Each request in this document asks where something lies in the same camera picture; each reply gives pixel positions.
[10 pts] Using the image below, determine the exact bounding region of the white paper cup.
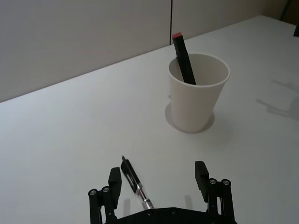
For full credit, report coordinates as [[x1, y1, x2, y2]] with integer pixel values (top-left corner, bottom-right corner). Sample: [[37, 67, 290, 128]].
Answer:
[[168, 53, 231, 134]]

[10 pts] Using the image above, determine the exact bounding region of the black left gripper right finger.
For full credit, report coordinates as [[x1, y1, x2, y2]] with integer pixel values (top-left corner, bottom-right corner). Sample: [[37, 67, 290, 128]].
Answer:
[[194, 161, 236, 222]]

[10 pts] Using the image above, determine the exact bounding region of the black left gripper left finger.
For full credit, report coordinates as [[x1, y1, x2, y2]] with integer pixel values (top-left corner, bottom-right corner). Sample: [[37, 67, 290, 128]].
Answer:
[[88, 167, 122, 224]]

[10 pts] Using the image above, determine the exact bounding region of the black marker with red cap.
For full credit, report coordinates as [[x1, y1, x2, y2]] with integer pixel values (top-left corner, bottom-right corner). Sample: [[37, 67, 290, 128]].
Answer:
[[171, 32, 197, 85]]

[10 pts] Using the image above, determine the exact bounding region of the black and clear pen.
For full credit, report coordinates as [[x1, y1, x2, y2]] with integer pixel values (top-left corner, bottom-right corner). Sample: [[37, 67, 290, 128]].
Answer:
[[121, 155, 155, 210]]

